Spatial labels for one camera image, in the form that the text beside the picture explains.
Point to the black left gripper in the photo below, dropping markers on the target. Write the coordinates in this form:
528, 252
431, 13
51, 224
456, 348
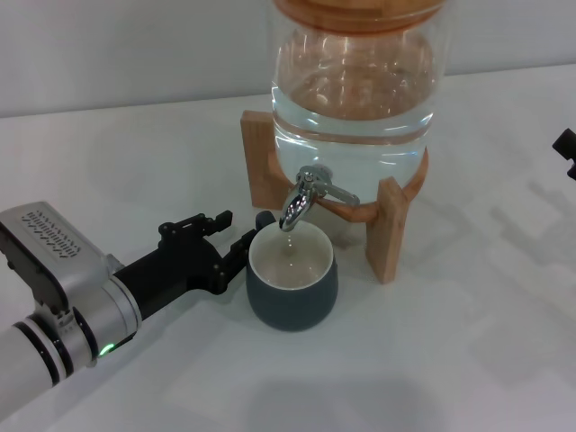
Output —
180, 267

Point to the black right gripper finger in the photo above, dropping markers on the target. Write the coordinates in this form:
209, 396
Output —
566, 143

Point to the dark grey ceramic cup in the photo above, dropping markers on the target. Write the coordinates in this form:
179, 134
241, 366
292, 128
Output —
288, 301

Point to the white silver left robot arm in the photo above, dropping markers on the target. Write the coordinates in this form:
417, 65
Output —
90, 324

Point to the chrome faucet tap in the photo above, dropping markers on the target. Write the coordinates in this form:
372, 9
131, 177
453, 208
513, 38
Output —
297, 207

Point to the wooden dispenser stand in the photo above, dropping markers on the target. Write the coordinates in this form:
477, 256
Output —
258, 157

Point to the glass water dispenser jar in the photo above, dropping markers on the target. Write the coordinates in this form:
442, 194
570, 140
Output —
355, 112

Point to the round wooden jar lid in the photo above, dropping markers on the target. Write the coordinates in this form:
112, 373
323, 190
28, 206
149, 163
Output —
355, 15

